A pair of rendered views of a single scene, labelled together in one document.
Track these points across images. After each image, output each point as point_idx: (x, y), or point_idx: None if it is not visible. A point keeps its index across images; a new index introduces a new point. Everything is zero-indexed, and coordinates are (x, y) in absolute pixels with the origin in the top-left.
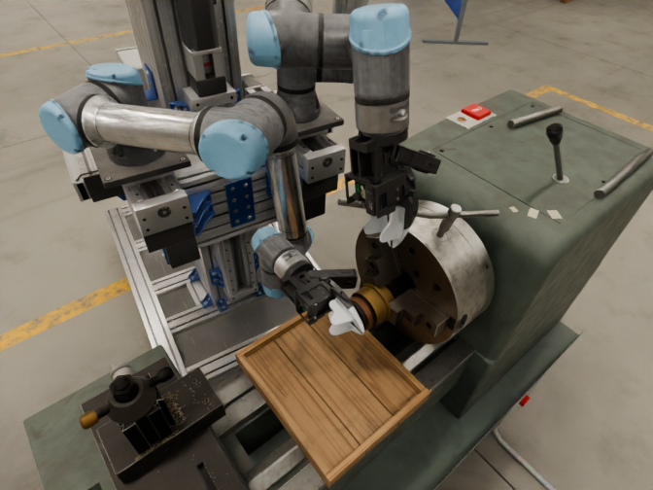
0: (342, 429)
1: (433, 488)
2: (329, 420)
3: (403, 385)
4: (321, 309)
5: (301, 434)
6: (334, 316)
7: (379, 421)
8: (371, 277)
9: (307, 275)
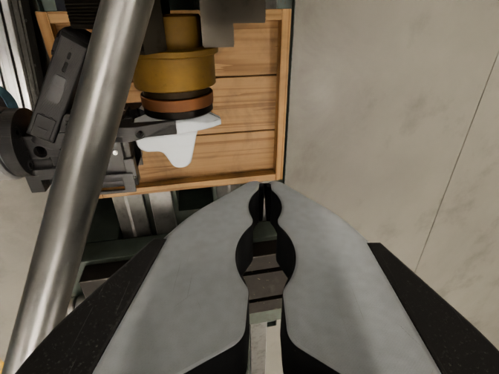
0: (247, 136)
1: (294, 15)
2: (231, 142)
3: (254, 28)
4: (132, 148)
5: (230, 179)
6: (173, 156)
7: (268, 94)
8: (139, 54)
9: (43, 143)
